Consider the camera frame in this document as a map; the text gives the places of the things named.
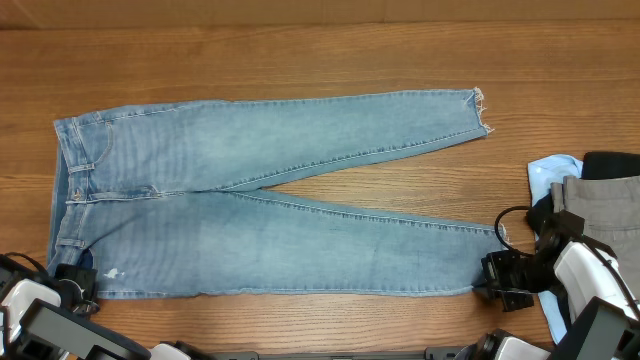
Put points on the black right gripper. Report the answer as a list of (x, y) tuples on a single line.
[(498, 276)]

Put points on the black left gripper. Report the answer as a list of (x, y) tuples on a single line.
[(83, 278)]

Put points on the light blue denim jeans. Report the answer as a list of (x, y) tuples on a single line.
[(180, 200)]

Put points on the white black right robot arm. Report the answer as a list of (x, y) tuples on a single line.
[(602, 311)]

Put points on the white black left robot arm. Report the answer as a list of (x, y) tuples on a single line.
[(47, 316)]

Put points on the light blue shirt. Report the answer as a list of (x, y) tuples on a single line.
[(541, 174)]

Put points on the grey trousers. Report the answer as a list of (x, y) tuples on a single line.
[(610, 209)]

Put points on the black garment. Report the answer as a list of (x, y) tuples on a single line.
[(597, 165)]

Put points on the brown cardboard back panel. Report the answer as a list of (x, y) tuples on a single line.
[(111, 14)]

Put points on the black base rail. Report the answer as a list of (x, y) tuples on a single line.
[(430, 353)]

